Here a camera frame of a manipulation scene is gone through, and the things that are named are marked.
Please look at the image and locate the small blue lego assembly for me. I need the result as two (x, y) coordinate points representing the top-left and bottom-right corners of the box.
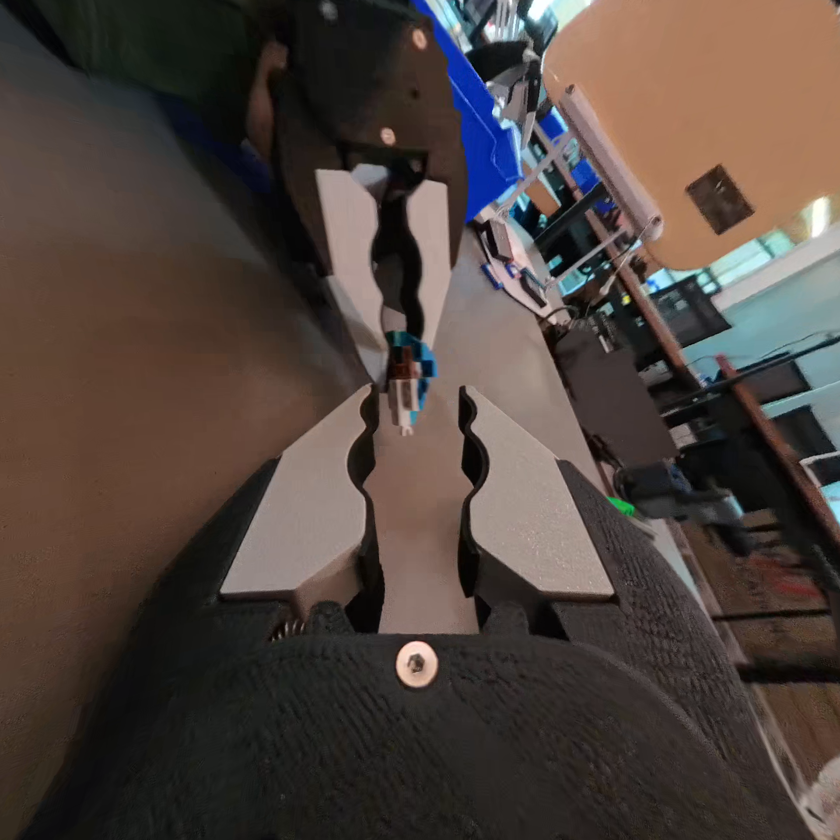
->
(384, 330), (438, 438)

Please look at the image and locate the black crate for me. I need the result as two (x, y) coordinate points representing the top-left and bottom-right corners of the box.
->
(650, 272), (732, 349)

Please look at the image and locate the tan wooden panel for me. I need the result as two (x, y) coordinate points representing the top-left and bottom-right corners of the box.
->
(542, 0), (840, 271)

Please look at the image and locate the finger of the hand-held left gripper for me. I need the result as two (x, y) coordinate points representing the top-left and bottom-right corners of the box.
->
(315, 164), (403, 389)
(400, 178), (454, 349)

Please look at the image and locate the white tube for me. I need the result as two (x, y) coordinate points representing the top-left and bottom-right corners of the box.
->
(563, 84), (664, 245)

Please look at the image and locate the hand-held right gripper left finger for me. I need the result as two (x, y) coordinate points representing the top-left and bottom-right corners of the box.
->
(220, 384), (385, 632)

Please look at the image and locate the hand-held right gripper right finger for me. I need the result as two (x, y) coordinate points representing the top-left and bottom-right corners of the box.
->
(456, 385), (616, 634)

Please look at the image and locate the person's left hand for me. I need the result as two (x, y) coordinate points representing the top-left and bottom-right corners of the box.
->
(248, 39), (291, 161)

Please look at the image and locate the blue plastic bin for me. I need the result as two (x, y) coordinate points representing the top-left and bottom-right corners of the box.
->
(413, 0), (526, 206)

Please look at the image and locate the black box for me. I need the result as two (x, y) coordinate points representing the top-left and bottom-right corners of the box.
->
(558, 328), (678, 463)

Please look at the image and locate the person's left forearm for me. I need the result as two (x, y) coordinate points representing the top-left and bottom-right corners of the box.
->
(20, 0), (296, 126)

